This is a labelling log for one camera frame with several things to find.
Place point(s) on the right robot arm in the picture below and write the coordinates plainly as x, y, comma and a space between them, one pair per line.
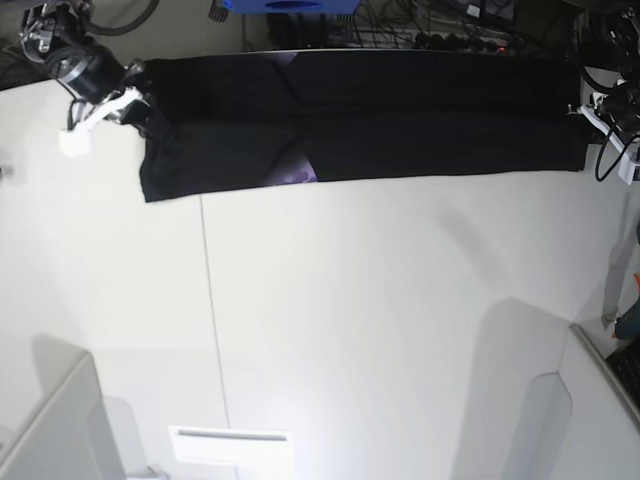
60, 37

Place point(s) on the black power strip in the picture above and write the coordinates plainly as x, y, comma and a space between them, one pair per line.
451, 42

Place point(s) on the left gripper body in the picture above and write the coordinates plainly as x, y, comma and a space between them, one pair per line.
618, 104

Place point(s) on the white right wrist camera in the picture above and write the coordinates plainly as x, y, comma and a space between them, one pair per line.
74, 143

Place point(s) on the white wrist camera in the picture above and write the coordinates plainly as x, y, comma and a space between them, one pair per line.
629, 169
74, 143

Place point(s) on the black T-shirt with print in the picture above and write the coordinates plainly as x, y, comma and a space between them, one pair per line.
235, 122

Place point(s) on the black keyboard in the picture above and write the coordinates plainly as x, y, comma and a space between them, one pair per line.
625, 364

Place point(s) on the blue box at top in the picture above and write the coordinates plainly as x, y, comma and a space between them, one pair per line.
291, 6

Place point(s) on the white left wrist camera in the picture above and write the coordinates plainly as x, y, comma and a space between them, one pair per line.
629, 169

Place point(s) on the grey cabinet lower left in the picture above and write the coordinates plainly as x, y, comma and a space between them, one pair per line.
69, 435

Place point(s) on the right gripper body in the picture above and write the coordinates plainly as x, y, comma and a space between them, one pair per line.
92, 72

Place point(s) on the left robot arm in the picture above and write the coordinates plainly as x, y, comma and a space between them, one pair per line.
613, 28

